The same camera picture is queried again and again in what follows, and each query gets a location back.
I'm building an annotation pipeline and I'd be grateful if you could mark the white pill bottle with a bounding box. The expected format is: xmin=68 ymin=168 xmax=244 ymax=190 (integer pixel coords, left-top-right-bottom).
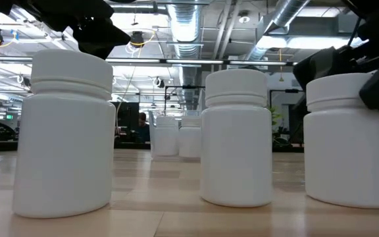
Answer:
xmin=303 ymin=72 xmax=379 ymax=209
xmin=11 ymin=49 xmax=117 ymax=219
xmin=178 ymin=117 xmax=203 ymax=158
xmin=200 ymin=68 xmax=274 ymax=208
xmin=155 ymin=115 xmax=180 ymax=157

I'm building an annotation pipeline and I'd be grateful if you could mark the person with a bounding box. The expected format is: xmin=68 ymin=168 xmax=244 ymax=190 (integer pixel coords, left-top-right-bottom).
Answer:
xmin=136 ymin=111 xmax=151 ymax=143

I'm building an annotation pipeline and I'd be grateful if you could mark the silver air duct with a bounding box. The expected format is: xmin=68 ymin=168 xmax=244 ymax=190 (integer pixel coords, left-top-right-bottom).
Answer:
xmin=168 ymin=0 xmax=204 ymax=111
xmin=245 ymin=0 xmax=311 ymax=61

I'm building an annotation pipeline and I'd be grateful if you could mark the green potted plant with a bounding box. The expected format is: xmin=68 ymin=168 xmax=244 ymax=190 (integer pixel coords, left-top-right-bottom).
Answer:
xmin=268 ymin=104 xmax=286 ymax=149

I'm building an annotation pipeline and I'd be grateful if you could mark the black overhead camera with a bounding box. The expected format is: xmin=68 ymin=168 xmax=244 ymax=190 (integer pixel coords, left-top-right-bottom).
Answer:
xmin=130 ymin=31 xmax=146 ymax=49

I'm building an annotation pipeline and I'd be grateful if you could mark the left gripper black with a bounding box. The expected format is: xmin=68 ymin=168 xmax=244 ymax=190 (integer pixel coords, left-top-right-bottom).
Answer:
xmin=14 ymin=0 xmax=132 ymax=61

